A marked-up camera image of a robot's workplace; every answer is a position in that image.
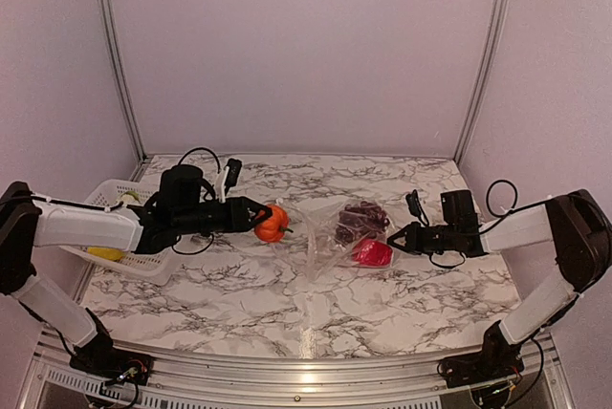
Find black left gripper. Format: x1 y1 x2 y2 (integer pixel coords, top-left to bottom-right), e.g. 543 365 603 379
174 196 272 235

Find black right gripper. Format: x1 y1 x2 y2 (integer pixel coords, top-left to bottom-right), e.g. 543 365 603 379
387 221 459 255

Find orange fake carrot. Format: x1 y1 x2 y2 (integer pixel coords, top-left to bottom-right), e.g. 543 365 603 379
254 204 292 243

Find red fake pepper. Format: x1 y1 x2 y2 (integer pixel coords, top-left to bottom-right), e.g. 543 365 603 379
352 238 393 268

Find purple fake grapes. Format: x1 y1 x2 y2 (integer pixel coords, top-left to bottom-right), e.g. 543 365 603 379
335 201 390 245

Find clear zip top bag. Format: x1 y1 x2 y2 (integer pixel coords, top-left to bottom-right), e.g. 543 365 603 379
273 199 396 282

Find yellow fake lemon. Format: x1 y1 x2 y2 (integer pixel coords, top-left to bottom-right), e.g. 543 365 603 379
87 247 125 262

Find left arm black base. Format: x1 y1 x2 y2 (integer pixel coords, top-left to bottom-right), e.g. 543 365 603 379
69 309 152 386

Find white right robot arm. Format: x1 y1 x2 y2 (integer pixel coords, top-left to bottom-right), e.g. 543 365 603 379
386 189 611 378

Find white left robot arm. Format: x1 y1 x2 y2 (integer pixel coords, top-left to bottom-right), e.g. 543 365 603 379
1 164 273 376

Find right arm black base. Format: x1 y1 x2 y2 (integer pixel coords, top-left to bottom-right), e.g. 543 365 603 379
437 321 525 388

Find white perforated plastic basket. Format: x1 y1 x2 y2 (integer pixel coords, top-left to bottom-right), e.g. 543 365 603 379
61 180 180 286

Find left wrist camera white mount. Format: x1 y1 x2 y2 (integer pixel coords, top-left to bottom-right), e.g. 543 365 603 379
214 158 243 204

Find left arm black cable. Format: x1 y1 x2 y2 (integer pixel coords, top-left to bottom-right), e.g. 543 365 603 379
28 147 226 257

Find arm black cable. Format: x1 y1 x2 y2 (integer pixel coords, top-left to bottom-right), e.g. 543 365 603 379
28 147 226 257
429 179 520 268

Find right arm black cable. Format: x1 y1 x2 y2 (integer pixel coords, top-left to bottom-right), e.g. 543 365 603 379
429 179 520 268

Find aluminium front rail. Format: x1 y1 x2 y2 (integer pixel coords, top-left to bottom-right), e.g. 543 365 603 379
16 330 574 408

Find left aluminium corner post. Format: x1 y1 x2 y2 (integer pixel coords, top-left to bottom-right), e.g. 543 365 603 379
98 0 147 163

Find aluminium corner post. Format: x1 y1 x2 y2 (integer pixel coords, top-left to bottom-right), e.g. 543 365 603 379
453 0 509 165
98 0 147 163

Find right aluminium corner post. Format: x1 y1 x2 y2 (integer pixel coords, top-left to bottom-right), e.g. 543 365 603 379
453 0 509 165

